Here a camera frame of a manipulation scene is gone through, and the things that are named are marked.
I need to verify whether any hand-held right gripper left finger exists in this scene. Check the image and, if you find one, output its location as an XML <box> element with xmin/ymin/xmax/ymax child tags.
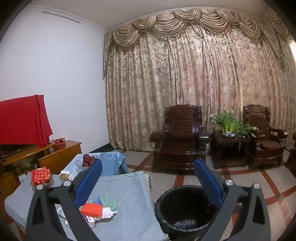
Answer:
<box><xmin>25</xmin><ymin>159</ymin><xmax>103</xmax><ymax>241</ymax></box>

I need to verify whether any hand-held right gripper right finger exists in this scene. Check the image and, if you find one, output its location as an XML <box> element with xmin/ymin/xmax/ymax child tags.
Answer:
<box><xmin>194</xmin><ymin>158</ymin><xmax>271</xmax><ymax>241</ymax></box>

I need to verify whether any orange knitted carrot toy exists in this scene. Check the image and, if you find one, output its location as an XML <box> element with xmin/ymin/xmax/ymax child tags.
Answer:
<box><xmin>80</xmin><ymin>194</ymin><xmax>119</xmax><ymax>218</ymax></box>

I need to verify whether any white tissue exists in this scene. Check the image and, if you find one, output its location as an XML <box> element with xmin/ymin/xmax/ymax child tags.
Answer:
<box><xmin>95</xmin><ymin>207</ymin><xmax>118</xmax><ymax>222</ymax></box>

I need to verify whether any small white red box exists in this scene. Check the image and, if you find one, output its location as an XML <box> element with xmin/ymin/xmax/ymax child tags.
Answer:
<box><xmin>84</xmin><ymin>214</ymin><xmax>96</xmax><ymax>229</ymax></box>

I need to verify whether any black trash bin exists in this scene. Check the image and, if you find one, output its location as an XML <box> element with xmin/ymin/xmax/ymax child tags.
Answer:
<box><xmin>154</xmin><ymin>185</ymin><xmax>238</xmax><ymax>241</ymax></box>

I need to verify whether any glass bowl of red apples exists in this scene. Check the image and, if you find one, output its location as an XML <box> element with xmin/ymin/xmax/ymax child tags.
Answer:
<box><xmin>76</xmin><ymin>153</ymin><xmax>102</xmax><ymax>168</ymax></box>

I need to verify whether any light blue tablecloth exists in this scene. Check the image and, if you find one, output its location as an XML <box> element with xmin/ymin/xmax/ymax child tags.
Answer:
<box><xmin>63</xmin><ymin>151</ymin><xmax>129</xmax><ymax>177</ymax></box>

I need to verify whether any dark wooden side table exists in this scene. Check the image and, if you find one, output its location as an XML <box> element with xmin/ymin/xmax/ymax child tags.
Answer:
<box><xmin>211</xmin><ymin>130</ymin><xmax>253</xmax><ymax>169</ymax></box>

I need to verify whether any grey tablecloth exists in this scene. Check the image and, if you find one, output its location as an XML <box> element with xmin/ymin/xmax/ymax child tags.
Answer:
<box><xmin>4</xmin><ymin>171</ymin><xmax>169</xmax><ymax>241</ymax></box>

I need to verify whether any red patterned packet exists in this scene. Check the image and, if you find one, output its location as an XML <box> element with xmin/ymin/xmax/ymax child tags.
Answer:
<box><xmin>31</xmin><ymin>168</ymin><xmax>51</xmax><ymax>186</ymax></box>

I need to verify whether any red plastic bag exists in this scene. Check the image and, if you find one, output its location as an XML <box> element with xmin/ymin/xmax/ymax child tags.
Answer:
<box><xmin>51</xmin><ymin>138</ymin><xmax>67</xmax><ymax>149</ymax></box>

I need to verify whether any wooden tv cabinet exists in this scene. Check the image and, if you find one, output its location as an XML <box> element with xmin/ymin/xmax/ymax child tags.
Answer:
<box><xmin>0</xmin><ymin>139</ymin><xmax>82</xmax><ymax>197</ymax></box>

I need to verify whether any potted narcissus plant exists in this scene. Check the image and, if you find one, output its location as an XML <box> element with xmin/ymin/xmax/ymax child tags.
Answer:
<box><xmin>209</xmin><ymin>107</ymin><xmax>258</xmax><ymax>138</ymax></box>

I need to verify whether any dark wooden armchair with cushion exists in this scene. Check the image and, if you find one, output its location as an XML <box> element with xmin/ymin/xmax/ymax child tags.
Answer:
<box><xmin>242</xmin><ymin>104</ymin><xmax>288</xmax><ymax>171</ymax></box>

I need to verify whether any red cloth cover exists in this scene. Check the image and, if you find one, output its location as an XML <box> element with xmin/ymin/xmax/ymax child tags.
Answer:
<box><xmin>0</xmin><ymin>94</ymin><xmax>53</xmax><ymax>150</ymax></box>

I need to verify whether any floral beige curtain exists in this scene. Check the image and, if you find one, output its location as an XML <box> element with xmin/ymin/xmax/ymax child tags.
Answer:
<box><xmin>103</xmin><ymin>7</ymin><xmax>294</xmax><ymax>153</ymax></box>

